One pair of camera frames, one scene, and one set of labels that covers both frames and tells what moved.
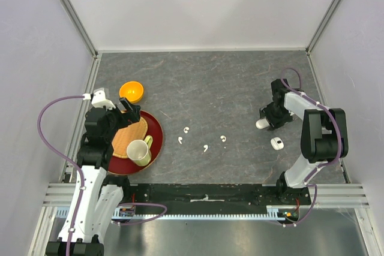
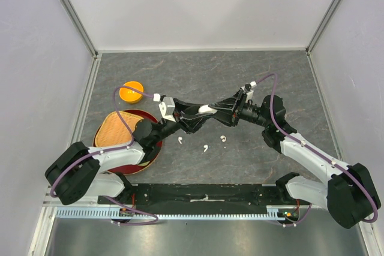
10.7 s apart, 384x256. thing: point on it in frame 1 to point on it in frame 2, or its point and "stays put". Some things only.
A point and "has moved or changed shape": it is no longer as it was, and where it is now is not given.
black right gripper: (274, 122) to (225, 116)
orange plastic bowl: (132, 90) stays put
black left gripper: (134, 117) to (184, 120)
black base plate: (214, 196) stays put
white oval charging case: (261, 123) has moved or changed shape
